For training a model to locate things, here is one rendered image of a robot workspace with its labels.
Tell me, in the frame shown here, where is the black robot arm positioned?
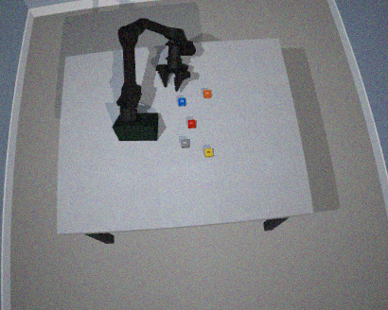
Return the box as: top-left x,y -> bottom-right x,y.
116,18 -> 196,124

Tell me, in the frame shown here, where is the orange block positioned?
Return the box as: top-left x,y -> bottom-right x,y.
203,90 -> 211,99

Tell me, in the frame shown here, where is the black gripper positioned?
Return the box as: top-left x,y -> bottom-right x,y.
156,56 -> 190,92

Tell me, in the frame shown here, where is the red block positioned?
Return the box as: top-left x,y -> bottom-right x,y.
188,119 -> 196,129

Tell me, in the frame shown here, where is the yellow digit block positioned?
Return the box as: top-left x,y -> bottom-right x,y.
204,148 -> 213,158

